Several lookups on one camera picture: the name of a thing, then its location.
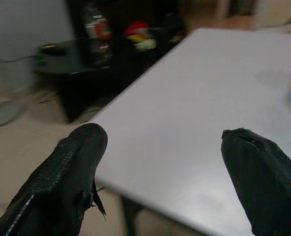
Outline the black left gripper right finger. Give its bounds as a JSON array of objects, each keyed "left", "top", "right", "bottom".
[{"left": 221, "top": 127, "right": 291, "bottom": 236}]

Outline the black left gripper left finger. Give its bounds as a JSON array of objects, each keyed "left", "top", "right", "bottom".
[{"left": 0, "top": 123, "right": 109, "bottom": 236}]

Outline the white table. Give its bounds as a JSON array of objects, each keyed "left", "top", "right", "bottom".
[{"left": 87, "top": 27, "right": 291, "bottom": 236}]

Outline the black low side table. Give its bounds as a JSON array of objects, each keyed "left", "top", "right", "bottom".
[{"left": 33, "top": 13, "right": 188, "bottom": 123}]

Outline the small black yellow gadget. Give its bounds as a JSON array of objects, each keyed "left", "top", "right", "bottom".
[{"left": 38, "top": 43, "right": 65, "bottom": 57}]

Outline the dark soda bottle red label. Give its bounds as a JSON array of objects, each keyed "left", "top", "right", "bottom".
[{"left": 82, "top": 2, "right": 114, "bottom": 68}]

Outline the red yellow snack bag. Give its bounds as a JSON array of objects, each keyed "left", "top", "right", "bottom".
[{"left": 123, "top": 21, "right": 158, "bottom": 51}]

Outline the thin black cable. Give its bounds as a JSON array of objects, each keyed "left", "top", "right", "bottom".
[{"left": 0, "top": 54, "right": 39, "bottom": 63}]

